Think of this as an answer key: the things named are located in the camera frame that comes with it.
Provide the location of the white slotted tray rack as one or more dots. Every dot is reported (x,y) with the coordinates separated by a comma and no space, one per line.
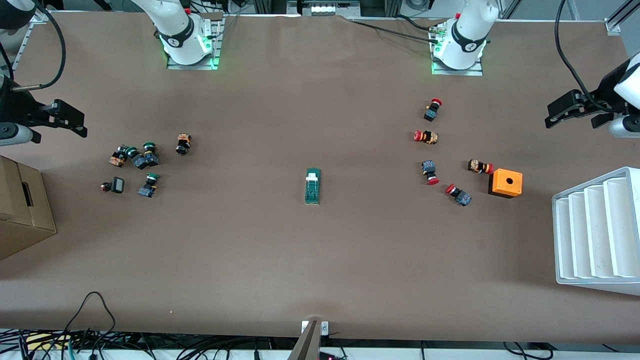
(595,235)

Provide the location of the aluminium arm base plate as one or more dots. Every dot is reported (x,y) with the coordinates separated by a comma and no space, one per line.
(457,72)
(192,67)

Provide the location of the brown cardboard box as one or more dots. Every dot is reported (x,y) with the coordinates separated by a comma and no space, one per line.
(20,215)

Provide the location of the aluminium frame profile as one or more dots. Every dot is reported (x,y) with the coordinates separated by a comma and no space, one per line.
(22,50)

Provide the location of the green knife load switch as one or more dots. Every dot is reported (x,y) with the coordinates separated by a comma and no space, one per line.
(312,187)

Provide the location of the aluminium corner bracket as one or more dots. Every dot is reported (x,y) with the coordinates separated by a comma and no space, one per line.
(614,26)

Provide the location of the red stop button blue block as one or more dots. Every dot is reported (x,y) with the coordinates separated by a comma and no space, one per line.
(429,171)
(432,111)
(459,195)

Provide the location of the orange button enclosure box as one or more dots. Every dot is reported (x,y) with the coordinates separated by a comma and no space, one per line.
(506,184)

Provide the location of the white LED light bar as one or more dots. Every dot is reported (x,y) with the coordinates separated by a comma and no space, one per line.
(323,9)

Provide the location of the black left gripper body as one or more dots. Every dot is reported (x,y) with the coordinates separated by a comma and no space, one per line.
(606,88)

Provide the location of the black square button red tip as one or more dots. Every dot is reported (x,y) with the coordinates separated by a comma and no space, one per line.
(118,185)

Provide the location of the black device red light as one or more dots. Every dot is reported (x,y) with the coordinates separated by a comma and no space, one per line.
(330,357)

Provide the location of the yellow flat item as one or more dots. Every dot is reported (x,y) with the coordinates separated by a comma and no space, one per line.
(45,340)

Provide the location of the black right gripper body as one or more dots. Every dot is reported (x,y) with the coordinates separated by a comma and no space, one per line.
(15,107)

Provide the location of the red stop button orange block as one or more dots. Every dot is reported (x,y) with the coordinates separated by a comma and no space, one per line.
(480,167)
(426,136)

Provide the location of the green push button blue block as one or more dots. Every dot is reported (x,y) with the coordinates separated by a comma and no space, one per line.
(136,157)
(151,156)
(149,186)

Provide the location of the black push button orange block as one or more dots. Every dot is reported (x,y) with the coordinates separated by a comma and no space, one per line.
(119,156)
(183,144)

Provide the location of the camera stand post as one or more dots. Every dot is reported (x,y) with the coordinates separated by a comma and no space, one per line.
(306,345)

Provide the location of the white mounting bracket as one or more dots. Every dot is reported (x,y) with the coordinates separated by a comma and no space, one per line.
(325,328)

